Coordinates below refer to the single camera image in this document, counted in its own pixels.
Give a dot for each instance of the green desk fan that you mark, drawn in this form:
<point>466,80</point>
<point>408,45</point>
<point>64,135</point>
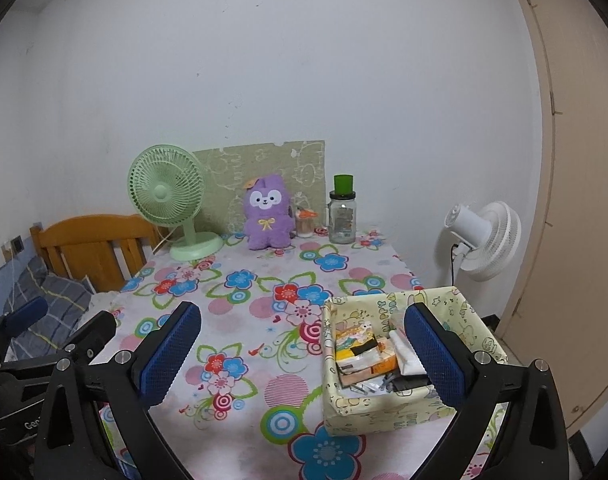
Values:
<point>161,190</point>

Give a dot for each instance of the white standing fan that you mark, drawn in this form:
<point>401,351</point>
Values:
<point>493,240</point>

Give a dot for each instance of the green patterned board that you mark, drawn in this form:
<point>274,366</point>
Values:
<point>264,160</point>

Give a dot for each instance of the wall socket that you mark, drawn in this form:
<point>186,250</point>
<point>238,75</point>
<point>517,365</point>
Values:
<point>17,244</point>

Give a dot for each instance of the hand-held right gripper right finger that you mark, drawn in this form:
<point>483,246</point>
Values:
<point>433,360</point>

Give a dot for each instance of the grey plaid bedding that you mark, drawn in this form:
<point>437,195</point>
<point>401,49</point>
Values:
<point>59,290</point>

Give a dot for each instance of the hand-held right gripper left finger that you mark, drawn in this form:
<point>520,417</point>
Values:
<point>169,355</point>

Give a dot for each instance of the cotton swab jar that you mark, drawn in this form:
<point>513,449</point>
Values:
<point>304,227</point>

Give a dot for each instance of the glass jar with green lid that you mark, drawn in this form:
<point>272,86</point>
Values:
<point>341,225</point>

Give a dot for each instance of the purple plush toy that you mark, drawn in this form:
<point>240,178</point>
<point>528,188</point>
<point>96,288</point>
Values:
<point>266,225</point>

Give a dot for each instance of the orange packet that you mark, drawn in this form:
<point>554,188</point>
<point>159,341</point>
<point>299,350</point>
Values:
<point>383,362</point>

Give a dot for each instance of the small colourful packet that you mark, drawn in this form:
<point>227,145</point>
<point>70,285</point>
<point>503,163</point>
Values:
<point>356,345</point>

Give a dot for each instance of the yellow printed box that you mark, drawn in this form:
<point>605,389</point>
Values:
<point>373,415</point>

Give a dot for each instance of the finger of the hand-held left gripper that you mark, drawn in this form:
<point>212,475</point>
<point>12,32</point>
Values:
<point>26,317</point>
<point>91,335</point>

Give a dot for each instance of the beige door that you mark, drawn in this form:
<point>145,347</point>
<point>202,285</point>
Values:
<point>578,160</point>

